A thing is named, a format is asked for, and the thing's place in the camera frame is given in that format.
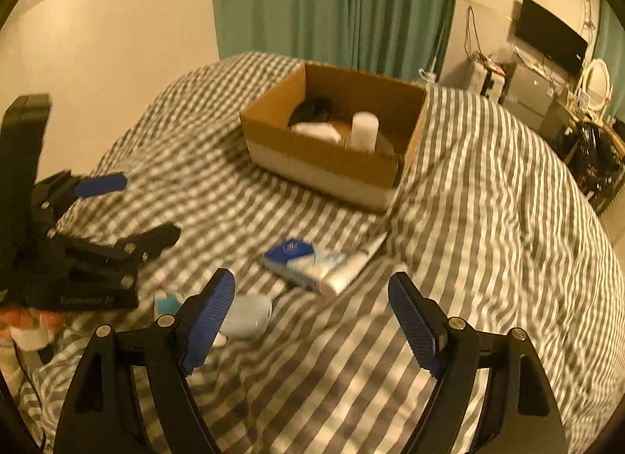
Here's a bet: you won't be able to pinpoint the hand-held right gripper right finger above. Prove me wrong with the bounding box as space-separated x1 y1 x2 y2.
387 271 570 454

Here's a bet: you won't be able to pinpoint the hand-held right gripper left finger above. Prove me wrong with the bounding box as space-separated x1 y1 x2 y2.
53 267 236 454

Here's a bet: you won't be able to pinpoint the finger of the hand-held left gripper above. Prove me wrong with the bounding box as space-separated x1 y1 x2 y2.
49 222 182 267
32 171 129 223

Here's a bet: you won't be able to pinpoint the brown cardboard box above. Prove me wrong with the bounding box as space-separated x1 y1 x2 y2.
239 61 430 215

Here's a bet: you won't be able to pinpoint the person's left hand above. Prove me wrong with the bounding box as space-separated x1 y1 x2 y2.
0 306 66 352

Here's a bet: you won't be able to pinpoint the white plastic case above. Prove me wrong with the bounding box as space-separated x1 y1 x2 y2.
219 293 273 340

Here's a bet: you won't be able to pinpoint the small teal white item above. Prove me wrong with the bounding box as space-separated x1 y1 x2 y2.
153 290 185 321

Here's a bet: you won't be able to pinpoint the white tube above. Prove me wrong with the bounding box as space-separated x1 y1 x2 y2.
320 233 389 297

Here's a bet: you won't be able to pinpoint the blue white tissue packet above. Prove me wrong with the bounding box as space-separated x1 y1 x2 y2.
263 238 345 290

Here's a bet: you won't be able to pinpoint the grey white striped blanket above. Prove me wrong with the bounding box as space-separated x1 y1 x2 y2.
14 51 622 454

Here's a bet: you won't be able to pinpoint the white flat packet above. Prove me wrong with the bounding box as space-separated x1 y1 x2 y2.
291 121 345 144

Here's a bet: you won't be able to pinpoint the white cylindrical bottle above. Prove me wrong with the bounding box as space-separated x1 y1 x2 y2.
350 111 380 151

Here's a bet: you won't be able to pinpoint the black object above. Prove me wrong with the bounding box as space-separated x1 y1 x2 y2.
287 97 336 126

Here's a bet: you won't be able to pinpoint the black bags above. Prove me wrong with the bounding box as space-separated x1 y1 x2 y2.
561 119 625 202

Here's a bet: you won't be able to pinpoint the white appliance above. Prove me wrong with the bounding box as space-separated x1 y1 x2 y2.
465 56 509 100

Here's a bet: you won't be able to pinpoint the grey cabinet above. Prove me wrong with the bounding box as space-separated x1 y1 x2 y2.
502 64 563 132

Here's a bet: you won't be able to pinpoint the green curtain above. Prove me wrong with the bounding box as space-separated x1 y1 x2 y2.
592 0 625 119
208 0 463 82

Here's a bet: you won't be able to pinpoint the white round mirror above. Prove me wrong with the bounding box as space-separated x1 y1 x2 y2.
575 57 613 112

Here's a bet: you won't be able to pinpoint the wall cable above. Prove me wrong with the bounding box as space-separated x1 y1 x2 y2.
463 5 485 61

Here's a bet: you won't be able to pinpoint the black wall television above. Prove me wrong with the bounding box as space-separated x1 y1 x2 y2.
514 0 589 77

